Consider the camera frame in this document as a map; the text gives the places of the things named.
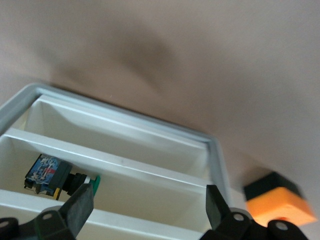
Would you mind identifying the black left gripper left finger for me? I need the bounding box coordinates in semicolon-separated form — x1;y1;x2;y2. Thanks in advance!
0;183;95;240

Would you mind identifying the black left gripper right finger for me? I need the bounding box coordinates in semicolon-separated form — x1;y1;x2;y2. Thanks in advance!
199;184;306;240

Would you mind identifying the green push button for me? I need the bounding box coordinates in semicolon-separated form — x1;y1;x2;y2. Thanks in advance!
23;153;102;201

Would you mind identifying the white drawer cabinet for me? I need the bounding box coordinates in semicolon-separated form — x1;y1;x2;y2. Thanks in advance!
0;83;233;240

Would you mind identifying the orange button enclosure box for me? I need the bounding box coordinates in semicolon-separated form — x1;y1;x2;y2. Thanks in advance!
243;171;318;227

